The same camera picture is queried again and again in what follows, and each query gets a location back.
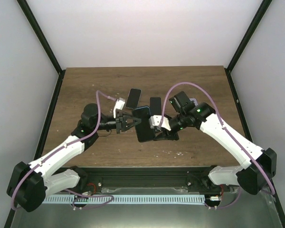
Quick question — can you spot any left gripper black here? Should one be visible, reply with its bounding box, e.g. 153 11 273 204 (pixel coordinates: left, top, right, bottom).
94 111 142 134

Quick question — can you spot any black phone front table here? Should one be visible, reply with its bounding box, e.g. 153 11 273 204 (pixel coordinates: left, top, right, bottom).
132 106 155 143

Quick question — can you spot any black phone table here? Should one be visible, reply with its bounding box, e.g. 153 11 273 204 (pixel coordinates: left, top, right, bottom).
125 88 142 109
132 106 155 143

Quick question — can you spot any phone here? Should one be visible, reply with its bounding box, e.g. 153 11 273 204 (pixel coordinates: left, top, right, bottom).
150 97 162 116

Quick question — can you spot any lilac phone case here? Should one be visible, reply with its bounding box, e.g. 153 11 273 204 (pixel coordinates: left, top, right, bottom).
190 98 197 105

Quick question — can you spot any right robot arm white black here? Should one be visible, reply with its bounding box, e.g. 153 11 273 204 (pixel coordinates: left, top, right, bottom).
149 91 277 195

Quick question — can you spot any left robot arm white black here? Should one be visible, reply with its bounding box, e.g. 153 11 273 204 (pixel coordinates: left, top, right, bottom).
7 104 142 212

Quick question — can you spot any black phone rear table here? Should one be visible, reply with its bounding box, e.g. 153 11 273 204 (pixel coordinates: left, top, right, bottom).
125 88 142 109

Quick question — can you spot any metal sheet front panel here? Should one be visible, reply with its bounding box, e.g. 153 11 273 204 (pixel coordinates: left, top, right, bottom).
11 192 284 228

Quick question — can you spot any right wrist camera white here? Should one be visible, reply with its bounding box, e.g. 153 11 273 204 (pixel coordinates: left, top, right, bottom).
149 115 171 131

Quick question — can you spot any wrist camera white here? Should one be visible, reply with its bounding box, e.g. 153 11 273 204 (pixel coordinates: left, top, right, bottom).
113 97 125 118
149 115 171 131

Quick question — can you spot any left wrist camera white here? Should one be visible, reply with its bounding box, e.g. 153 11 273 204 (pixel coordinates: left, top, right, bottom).
113 97 125 118

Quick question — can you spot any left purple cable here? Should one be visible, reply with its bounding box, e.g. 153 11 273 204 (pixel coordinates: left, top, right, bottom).
10 90 114 211

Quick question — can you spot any purple cable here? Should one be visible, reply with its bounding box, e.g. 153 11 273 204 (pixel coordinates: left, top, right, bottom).
160 82 276 210
10 90 114 211

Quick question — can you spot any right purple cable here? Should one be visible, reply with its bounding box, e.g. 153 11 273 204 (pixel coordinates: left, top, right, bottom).
160 82 276 210

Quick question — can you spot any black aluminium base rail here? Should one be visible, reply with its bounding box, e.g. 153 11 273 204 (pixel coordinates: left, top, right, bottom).
54 167 273 193

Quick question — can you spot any light blue slotted cable duct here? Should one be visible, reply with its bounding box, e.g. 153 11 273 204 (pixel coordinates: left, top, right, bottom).
43 194 205 205

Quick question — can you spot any left black frame post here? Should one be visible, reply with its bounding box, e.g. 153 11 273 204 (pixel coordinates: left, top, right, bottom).
16 0 63 76

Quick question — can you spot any black frame post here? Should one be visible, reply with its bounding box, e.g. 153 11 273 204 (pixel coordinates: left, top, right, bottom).
227 0 273 72
16 0 63 76

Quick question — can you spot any right black frame post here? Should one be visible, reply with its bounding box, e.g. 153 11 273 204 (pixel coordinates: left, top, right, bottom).
227 0 273 72

